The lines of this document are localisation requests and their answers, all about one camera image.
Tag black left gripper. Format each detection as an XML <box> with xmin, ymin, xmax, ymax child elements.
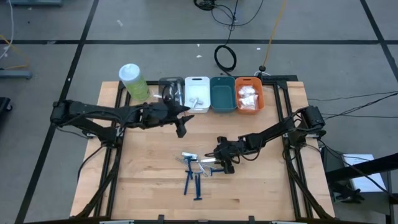
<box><xmin>141</xmin><ymin>93</ymin><xmax>195</xmax><ymax>139</ymax></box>

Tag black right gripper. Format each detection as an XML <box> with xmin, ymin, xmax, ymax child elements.
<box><xmin>205</xmin><ymin>136</ymin><xmax>249</xmax><ymax>175</ymax></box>

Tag silver metal nail clipper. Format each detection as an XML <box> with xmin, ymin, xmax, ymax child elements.
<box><xmin>186</xmin><ymin>96</ymin><xmax>205</xmax><ymax>109</ymax></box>

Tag silver metal tweezers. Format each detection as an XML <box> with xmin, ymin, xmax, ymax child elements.
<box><xmin>197</xmin><ymin>161</ymin><xmax>209</xmax><ymax>178</ymax></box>

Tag blue white packaged toothbrush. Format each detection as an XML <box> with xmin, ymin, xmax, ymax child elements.
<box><xmin>174</xmin><ymin>80</ymin><xmax>185</xmax><ymax>106</ymax></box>

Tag bag of white cotton balls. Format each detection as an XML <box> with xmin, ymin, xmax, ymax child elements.
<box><xmin>237</xmin><ymin>85</ymin><xmax>257</xmax><ymax>96</ymax></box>
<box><xmin>238</xmin><ymin>94</ymin><xmax>260</xmax><ymax>111</ymax></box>

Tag white plastic bin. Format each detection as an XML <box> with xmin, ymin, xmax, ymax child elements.
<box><xmin>184</xmin><ymin>76</ymin><xmax>211</xmax><ymax>114</ymax></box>

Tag grey plastic bin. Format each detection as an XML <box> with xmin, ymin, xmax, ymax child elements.
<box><xmin>157</xmin><ymin>77</ymin><xmax>186</xmax><ymax>114</ymax></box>

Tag teal plastic bin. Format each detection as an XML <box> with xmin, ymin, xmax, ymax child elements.
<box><xmin>210</xmin><ymin>76</ymin><xmax>238</xmax><ymax>113</ymax></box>

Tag green disinfectant wipes canister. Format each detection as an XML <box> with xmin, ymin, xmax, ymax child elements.
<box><xmin>118</xmin><ymin>63</ymin><xmax>150</xmax><ymax>102</ymax></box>

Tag orange plastic bin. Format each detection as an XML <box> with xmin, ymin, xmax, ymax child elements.
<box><xmin>234</xmin><ymin>77</ymin><xmax>265</xmax><ymax>115</ymax></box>

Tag white box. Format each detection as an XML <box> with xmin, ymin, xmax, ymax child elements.
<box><xmin>341</xmin><ymin>154</ymin><xmax>387</xmax><ymax>194</ymax></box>

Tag black beam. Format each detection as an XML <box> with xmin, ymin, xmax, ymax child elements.
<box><xmin>325</xmin><ymin>152</ymin><xmax>398</xmax><ymax>185</ymax></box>

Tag grey floor base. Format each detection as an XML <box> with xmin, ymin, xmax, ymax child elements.
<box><xmin>9</xmin><ymin>0</ymin><xmax>63</xmax><ymax>7</ymax></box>
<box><xmin>0</xmin><ymin>69</ymin><xmax>33</xmax><ymax>80</ymax></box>

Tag black floor object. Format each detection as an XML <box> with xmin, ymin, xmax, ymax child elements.
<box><xmin>0</xmin><ymin>96</ymin><xmax>13</xmax><ymax>121</ymax></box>

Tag coiled black cable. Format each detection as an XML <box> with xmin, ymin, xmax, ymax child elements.
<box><xmin>213</xmin><ymin>44</ymin><xmax>238</xmax><ymax>73</ymax></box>

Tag black hanging cable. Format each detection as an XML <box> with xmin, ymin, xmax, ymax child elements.
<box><xmin>193</xmin><ymin>0</ymin><xmax>265</xmax><ymax>46</ymax></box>

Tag yellow hanging cable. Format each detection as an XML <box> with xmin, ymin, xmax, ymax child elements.
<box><xmin>262</xmin><ymin>0</ymin><xmax>289</xmax><ymax>68</ymax></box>

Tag black floor cables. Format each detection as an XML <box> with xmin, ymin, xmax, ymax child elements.
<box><xmin>307</xmin><ymin>91</ymin><xmax>398</xmax><ymax>123</ymax></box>

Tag white floor cable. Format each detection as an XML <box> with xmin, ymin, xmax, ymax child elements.
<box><xmin>0</xmin><ymin>0</ymin><xmax>15</xmax><ymax>60</ymax></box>

